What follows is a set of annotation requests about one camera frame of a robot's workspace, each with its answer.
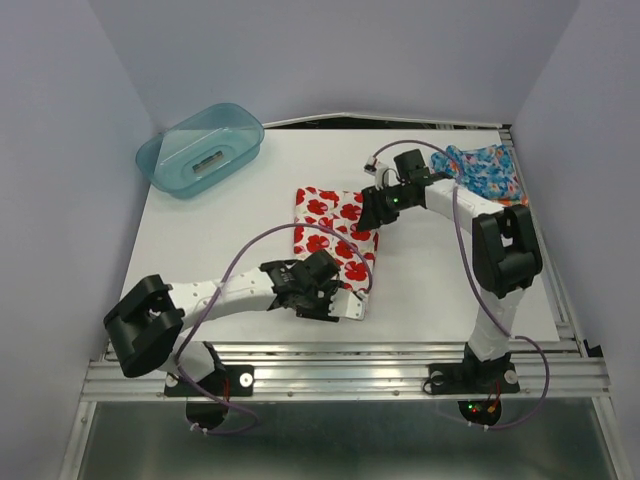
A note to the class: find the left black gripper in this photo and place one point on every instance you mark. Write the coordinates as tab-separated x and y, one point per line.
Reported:
321	313

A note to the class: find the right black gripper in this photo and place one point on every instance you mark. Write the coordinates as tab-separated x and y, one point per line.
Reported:
373	212

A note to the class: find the red poppy white skirt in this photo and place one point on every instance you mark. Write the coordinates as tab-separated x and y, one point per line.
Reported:
327	220

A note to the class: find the blue floral skirt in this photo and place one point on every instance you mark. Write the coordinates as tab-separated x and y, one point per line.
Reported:
488	171

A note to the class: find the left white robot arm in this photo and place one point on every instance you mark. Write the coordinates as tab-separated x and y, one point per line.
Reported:
153	326

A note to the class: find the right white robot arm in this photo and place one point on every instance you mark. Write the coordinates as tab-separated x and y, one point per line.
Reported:
501	264

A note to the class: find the orange floral folded skirt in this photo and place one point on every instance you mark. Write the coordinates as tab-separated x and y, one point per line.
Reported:
507	202

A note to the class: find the teal plastic bin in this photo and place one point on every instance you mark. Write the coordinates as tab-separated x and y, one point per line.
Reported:
201	151

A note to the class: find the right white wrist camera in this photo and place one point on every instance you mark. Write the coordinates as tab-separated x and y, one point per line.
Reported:
380	171

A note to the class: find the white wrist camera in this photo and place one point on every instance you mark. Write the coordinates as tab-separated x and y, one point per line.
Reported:
352	305
380	171

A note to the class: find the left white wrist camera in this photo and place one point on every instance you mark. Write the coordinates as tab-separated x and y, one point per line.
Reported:
352	305

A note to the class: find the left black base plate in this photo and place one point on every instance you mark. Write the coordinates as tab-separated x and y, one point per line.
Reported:
225	381

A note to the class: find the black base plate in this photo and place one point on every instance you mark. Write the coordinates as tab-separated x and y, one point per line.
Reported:
225	381
470	379

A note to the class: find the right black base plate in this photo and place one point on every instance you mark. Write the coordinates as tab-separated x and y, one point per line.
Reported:
470	379

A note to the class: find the aluminium right side rail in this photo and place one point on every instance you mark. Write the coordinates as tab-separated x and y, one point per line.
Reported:
562	307

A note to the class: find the aluminium front rail frame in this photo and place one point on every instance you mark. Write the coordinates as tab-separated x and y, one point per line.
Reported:
355	411

